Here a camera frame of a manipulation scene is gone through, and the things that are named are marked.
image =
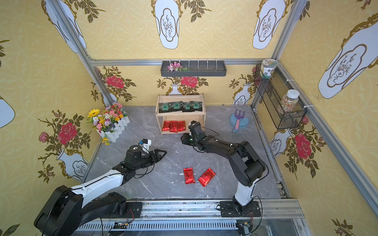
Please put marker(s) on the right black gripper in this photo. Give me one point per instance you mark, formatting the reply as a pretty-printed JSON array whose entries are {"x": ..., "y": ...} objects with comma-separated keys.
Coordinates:
[{"x": 187, "y": 138}]

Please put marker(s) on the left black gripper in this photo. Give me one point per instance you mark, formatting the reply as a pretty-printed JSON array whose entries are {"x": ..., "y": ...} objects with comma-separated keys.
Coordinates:
[{"x": 151, "y": 156}]

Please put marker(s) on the red tea bag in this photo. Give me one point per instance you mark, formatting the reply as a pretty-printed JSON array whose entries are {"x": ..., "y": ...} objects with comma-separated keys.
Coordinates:
[
  {"x": 181, "y": 126},
  {"x": 206, "y": 177},
  {"x": 166, "y": 126},
  {"x": 173, "y": 126},
  {"x": 189, "y": 175}
]

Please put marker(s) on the green tea bag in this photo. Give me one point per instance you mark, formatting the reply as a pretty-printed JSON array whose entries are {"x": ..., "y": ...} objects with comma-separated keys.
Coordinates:
[
  {"x": 197, "y": 105},
  {"x": 188, "y": 106},
  {"x": 176, "y": 106},
  {"x": 164, "y": 107}
]

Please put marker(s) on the wooden two-tier shelf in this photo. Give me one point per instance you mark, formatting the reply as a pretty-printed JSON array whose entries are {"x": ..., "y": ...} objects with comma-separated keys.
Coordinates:
[{"x": 188, "y": 117}]

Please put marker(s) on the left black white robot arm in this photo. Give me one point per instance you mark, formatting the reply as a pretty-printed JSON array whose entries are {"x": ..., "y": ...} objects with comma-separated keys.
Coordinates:
[{"x": 68, "y": 208}]

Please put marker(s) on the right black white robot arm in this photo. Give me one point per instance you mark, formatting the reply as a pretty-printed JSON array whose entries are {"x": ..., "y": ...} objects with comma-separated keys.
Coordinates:
[{"x": 245, "y": 163}]

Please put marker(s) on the purple pink toy rake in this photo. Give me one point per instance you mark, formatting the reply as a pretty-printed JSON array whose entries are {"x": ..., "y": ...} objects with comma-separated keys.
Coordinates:
[{"x": 239, "y": 115}]

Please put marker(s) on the blue dustpan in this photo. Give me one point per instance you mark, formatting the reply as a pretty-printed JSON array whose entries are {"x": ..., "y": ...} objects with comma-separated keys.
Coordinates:
[{"x": 242, "y": 124}]

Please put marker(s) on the flower bouquet white fence pot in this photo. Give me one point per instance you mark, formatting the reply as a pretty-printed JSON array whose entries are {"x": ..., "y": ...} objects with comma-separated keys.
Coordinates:
[{"x": 109, "y": 123}]

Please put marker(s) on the pink flowers in tray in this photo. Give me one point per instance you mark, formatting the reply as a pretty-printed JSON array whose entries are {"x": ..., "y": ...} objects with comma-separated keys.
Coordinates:
[{"x": 176, "y": 67}]

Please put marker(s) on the small circuit board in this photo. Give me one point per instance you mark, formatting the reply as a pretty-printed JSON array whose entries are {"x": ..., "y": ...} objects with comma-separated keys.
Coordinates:
[{"x": 120, "y": 225}]

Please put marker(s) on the glass jar white lid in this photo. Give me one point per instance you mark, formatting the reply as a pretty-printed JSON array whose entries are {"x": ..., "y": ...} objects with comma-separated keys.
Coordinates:
[{"x": 288, "y": 101}]

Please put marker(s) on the patterned tin jar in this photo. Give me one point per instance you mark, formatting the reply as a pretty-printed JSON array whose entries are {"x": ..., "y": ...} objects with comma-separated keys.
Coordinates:
[{"x": 268, "y": 67}]

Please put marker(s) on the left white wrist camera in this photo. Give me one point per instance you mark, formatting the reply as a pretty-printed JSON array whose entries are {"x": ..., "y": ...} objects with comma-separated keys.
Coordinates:
[{"x": 145, "y": 143}]

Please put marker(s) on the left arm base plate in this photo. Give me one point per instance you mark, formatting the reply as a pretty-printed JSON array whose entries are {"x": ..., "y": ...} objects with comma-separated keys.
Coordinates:
[{"x": 133, "y": 209}]

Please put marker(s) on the grey wall tray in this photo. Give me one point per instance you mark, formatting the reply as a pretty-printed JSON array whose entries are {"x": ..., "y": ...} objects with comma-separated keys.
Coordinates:
[{"x": 197, "y": 68}]

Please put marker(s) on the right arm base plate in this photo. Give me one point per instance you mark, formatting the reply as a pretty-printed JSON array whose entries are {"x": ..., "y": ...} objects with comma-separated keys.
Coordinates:
[{"x": 230, "y": 210}]

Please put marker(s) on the black wire wall basket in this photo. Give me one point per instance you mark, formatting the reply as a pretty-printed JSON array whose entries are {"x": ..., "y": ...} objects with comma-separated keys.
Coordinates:
[{"x": 270, "y": 92}]

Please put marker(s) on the aluminium rail frame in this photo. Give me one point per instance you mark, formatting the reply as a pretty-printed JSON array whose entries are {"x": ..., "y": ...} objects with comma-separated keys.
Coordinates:
[{"x": 277, "y": 216}]

